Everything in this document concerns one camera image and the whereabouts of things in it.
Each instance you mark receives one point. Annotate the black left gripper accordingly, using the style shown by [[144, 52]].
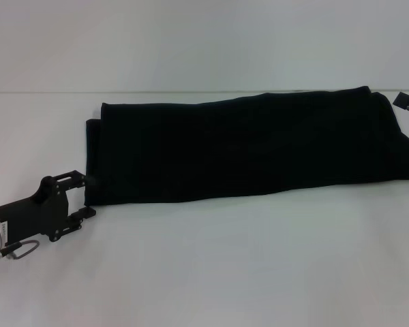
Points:
[[37, 214]]

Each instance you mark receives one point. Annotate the black shirt with white print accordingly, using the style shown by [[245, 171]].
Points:
[[259, 146]]

